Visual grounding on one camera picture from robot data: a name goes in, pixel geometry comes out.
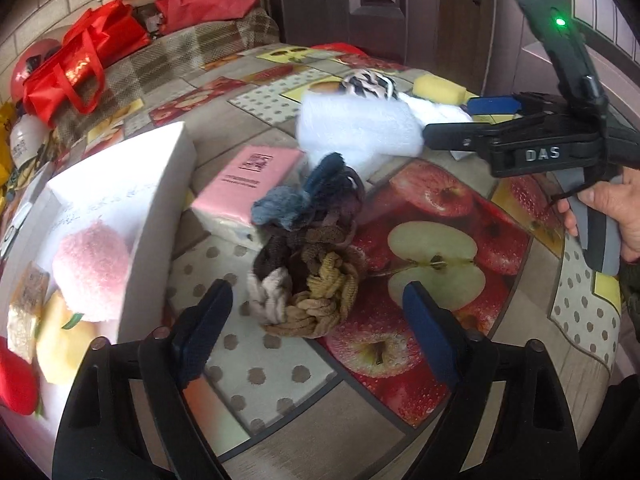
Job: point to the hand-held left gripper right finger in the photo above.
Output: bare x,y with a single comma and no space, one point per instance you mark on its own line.
430,335

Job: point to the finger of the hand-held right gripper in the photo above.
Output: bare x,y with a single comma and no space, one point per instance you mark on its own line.
460,135
492,105

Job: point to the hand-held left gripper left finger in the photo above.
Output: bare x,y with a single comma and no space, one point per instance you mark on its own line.
200,330

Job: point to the yellow sponge with green scourer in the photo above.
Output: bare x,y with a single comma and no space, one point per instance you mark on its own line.
440,89

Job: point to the cow print scrunchie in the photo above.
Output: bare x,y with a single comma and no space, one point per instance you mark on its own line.
370,82

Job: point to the white foam block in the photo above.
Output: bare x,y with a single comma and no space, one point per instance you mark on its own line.
350,125

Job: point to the white box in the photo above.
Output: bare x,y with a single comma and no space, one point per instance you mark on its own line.
145,200

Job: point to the pink tissue packet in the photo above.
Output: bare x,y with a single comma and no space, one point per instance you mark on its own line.
240,180

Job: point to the person's right forearm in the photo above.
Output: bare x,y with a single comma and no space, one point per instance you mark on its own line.
632,285

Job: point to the person's right hand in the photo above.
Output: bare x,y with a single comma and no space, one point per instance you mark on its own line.
630,210

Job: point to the brown metal door leaf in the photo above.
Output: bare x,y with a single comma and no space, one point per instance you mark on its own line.
375,10
615,60

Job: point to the fruit print tablecloth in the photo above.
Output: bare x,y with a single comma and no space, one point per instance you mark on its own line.
430,260

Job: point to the pink plush peach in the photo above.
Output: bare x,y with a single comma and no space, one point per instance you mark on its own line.
92,270

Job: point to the pale yellow sponge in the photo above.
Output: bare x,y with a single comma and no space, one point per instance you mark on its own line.
62,350

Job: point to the red printed plastic bag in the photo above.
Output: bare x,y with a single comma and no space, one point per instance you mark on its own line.
340,49

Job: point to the red plush toy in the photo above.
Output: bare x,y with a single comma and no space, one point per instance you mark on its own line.
15,385

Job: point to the white bottle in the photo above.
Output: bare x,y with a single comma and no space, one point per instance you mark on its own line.
25,140

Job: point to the plaid blanket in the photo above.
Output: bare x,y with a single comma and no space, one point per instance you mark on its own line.
200,45

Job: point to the yellow bag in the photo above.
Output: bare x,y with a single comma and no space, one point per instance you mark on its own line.
5,125

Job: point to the glossy red tote bag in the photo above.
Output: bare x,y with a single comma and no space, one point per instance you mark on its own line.
75,70

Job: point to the red ball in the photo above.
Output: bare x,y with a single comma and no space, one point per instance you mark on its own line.
30,67

